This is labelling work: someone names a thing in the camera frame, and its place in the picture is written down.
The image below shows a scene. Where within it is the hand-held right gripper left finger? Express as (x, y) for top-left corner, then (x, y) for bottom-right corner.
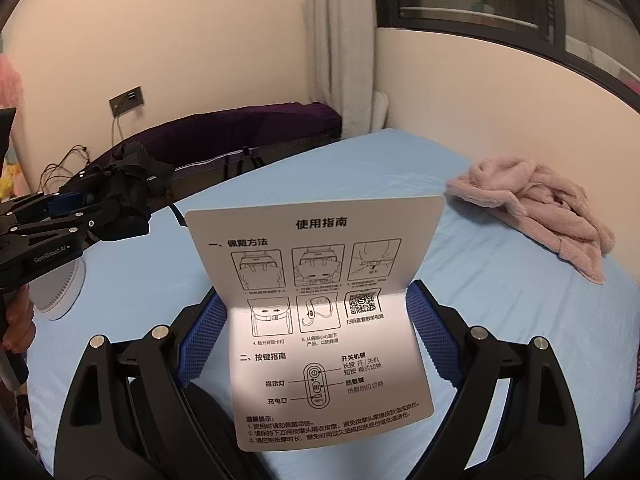
(52, 290), (236, 480)

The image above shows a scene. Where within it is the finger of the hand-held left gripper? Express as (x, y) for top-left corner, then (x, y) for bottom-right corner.
(10, 202), (124, 242)
(0, 190), (84, 222)

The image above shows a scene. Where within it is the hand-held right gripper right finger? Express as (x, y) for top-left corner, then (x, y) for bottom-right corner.
(405, 280), (586, 480)

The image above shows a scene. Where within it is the white cylindrical bin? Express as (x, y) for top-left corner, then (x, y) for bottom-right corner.
(35, 255), (87, 321)

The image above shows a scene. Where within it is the black cloth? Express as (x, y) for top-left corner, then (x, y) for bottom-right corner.
(80, 142), (176, 238)

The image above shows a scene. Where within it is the white instruction leaflet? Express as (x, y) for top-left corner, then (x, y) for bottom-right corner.
(185, 194), (447, 453)

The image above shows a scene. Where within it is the person's left hand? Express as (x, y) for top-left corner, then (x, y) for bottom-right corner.
(0, 284), (37, 354)

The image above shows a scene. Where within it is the blue bed sheet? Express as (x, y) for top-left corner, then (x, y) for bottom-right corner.
(25, 127), (640, 471)

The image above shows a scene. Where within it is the pink tulle cloth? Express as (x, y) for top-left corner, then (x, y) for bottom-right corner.
(0, 55), (23, 111)

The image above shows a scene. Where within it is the pink fluffy towel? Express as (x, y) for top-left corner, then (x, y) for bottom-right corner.
(445, 156), (617, 285)

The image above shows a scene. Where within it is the white flat panel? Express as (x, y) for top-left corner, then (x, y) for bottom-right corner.
(372, 89), (391, 131)

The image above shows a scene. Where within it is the cream curtain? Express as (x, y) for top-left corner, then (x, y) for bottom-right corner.
(305, 0), (381, 141)

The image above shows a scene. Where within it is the black cable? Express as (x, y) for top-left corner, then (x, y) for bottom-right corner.
(42, 114), (126, 181)

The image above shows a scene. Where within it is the grey wall socket plate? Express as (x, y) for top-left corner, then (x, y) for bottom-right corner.
(108, 87), (146, 117)

